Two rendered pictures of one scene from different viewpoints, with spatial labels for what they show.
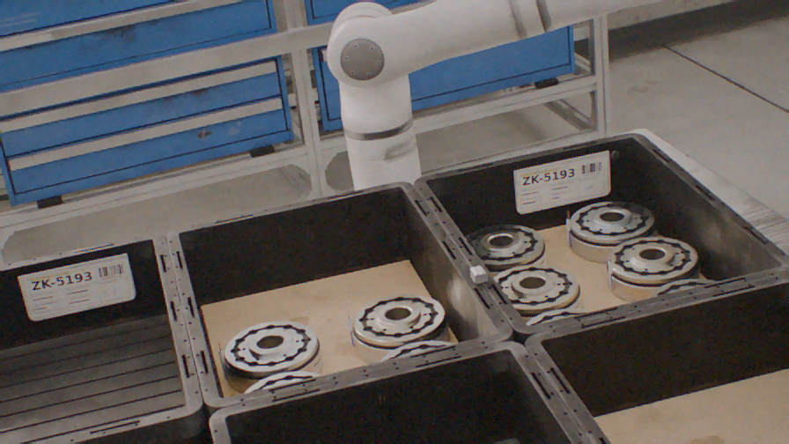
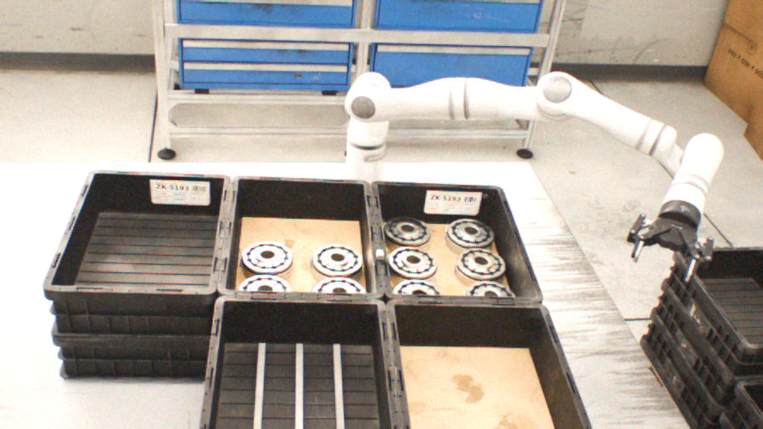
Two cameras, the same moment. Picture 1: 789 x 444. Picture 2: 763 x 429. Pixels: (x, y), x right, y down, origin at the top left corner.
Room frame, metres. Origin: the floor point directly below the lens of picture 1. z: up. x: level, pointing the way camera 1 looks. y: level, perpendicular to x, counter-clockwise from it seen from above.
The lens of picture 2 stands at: (-0.06, -0.13, 1.87)
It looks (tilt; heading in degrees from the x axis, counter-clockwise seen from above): 35 degrees down; 4
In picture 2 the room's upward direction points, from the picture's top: 7 degrees clockwise
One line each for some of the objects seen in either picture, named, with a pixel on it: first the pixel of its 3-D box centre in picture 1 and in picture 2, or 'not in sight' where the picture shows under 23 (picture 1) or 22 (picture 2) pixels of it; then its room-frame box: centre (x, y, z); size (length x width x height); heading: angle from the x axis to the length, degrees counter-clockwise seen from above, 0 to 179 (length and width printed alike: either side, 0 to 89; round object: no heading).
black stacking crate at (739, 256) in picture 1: (589, 269); (445, 260); (1.29, -0.21, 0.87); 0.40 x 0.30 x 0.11; 11
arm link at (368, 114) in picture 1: (370, 73); (368, 111); (1.61, 0.01, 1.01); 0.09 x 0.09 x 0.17; 84
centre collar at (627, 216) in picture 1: (612, 218); (471, 231); (1.41, -0.26, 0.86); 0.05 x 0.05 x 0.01
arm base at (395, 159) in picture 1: (387, 184); (364, 171); (1.61, 0.01, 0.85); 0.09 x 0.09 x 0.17; 9
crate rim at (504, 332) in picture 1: (324, 287); (301, 236); (1.23, 0.09, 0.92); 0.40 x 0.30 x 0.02; 11
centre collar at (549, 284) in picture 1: (533, 284); (413, 260); (1.27, -0.14, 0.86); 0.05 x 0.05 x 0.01
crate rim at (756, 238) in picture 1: (587, 228); (449, 240); (1.29, -0.21, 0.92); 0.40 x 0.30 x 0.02; 11
